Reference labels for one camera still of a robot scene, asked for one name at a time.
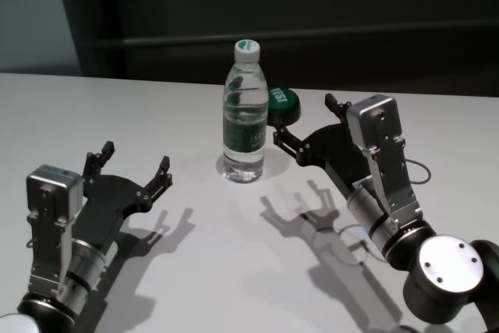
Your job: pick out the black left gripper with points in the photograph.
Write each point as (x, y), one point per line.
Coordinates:
(109, 208)

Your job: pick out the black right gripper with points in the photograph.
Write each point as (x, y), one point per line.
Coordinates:
(335, 149)

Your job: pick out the clear water bottle green label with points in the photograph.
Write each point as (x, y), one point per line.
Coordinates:
(245, 126)

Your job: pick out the green button black base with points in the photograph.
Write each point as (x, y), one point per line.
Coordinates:
(284, 107)

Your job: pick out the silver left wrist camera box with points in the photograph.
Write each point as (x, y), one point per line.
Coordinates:
(50, 192)

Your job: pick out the grey horizontal rail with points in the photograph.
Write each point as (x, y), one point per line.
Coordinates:
(351, 39)

